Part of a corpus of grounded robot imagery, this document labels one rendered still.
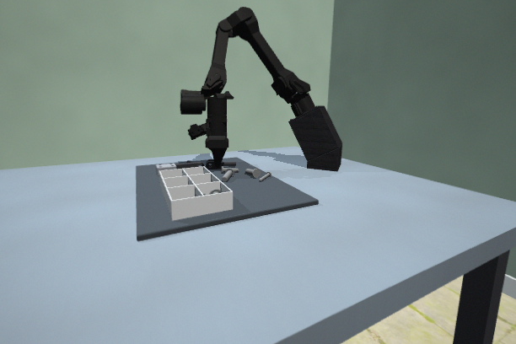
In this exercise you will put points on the white compartment tray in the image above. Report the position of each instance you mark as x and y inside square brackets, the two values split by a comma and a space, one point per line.
[187, 185]

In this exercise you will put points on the white headed pin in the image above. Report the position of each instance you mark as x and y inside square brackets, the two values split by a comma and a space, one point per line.
[224, 169]

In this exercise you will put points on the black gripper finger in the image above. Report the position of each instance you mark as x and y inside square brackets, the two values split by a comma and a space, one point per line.
[218, 154]

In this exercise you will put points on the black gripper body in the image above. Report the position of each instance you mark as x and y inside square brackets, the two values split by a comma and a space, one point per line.
[218, 129]

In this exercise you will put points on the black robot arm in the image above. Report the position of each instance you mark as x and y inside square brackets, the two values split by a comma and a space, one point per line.
[288, 86]

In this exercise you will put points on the grey clevis fork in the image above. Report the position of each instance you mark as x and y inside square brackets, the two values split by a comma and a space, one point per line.
[212, 166]

